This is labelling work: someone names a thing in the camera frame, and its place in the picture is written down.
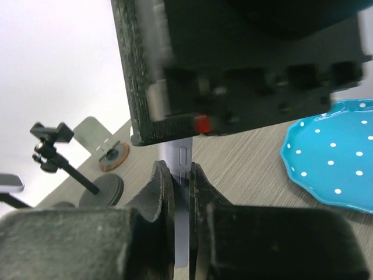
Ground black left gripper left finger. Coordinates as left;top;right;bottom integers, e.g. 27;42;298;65
1;161;174;279

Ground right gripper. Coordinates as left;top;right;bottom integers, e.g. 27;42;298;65
111;1;372;146

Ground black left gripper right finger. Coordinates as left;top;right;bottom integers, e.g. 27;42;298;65
189;163;370;279

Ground black round base stand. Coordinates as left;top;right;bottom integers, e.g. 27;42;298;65
30;122;124;207

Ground white phone blue screen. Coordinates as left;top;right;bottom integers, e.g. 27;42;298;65
159;138;193;268

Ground grey phone stand wooden base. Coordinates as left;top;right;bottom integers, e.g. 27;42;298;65
73;116;130;172

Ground lavender phone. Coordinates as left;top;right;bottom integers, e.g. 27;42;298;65
0;173;25;194

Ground black gooseneck phone stand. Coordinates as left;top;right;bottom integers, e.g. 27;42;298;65
0;193;75;209

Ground blue dotted plate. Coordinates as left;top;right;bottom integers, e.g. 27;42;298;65
280;99;372;214

